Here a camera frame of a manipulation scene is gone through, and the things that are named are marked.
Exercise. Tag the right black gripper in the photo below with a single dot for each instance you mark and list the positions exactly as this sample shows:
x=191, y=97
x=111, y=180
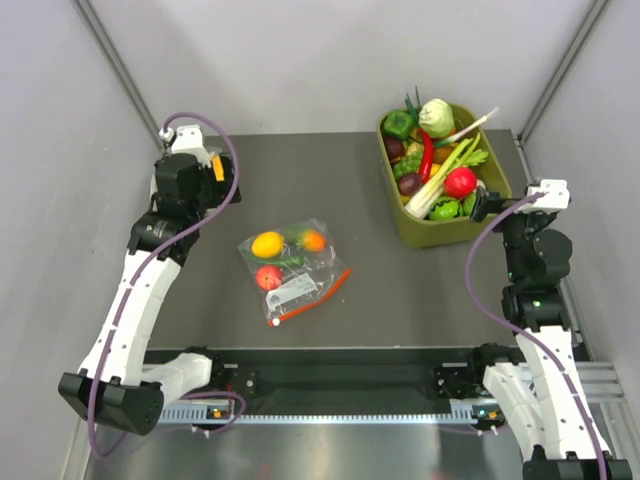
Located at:
x=487, y=202

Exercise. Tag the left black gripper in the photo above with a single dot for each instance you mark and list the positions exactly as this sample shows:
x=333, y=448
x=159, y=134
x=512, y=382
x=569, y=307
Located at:
x=220, y=188

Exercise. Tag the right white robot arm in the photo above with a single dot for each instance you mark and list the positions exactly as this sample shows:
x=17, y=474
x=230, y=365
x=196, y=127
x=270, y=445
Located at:
x=551, y=420

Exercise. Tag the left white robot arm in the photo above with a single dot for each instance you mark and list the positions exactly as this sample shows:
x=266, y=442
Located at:
x=111, y=388

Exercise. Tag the fake green lettuce head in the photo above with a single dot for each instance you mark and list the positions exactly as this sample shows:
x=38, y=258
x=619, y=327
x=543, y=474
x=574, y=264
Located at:
x=468, y=203

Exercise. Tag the fake red radish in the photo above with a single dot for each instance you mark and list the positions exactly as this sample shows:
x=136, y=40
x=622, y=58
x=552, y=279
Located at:
x=460, y=183

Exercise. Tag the fake watermelon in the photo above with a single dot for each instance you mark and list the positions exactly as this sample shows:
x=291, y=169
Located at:
x=445, y=208

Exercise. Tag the fake celery stalk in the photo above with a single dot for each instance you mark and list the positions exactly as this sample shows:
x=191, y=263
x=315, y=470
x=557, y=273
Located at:
x=466, y=154

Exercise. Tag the fake spring onion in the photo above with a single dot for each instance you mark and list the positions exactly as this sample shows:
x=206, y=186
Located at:
x=460, y=134

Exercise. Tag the fake purple plum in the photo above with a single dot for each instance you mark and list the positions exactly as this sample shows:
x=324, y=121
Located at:
x=409, y=184

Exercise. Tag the fake green grapes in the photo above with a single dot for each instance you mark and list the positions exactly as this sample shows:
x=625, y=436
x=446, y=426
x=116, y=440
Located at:
x=407, y=164

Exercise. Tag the fake yellow lemon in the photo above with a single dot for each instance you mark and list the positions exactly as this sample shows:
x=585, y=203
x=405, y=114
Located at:
x=268, y=245

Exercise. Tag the fake red chili pepper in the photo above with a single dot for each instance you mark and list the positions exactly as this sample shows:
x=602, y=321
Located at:
x=427, y=157

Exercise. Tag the fake green cucumber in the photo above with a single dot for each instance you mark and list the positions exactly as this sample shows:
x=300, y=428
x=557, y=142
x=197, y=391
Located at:
x=290, y=256

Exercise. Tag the fake pale green cabbage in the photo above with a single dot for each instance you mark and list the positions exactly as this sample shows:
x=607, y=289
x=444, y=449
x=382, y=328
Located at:
x=436, y=117

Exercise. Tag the fake dark red onion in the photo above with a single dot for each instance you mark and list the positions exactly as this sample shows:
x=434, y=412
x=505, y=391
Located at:
x=394, y=147

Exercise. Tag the fake red apple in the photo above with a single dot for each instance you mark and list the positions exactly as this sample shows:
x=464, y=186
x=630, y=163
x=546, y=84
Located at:
x=269, y=277

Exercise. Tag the fake orange mango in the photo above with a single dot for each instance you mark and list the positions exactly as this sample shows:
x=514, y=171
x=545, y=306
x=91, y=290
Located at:
x=312, y=241

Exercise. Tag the clear bag orange zipper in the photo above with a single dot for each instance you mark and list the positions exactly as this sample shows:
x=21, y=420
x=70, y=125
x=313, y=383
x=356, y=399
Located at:
x=306, y=286

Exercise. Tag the fake green bell pepper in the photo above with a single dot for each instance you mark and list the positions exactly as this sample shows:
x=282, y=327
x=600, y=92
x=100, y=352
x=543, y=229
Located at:
x=398, y=124

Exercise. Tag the olive green plastic bin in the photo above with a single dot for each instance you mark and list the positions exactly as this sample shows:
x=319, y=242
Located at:
x=422, y=233

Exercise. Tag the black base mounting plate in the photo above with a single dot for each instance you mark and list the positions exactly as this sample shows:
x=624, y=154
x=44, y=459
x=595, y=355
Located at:
x=347, y=380

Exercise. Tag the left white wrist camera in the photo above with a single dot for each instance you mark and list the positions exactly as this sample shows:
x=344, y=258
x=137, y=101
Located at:
x=185, y=139

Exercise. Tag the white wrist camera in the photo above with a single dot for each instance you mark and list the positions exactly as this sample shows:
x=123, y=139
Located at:
x=551, y=196
x=185, y=139

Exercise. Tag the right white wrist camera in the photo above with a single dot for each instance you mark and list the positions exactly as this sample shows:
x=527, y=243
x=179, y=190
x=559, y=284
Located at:
x=551, y=196

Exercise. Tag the white slotted cable duct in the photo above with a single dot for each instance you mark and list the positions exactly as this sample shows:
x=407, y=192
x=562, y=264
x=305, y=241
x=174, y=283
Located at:
x=217, y=413

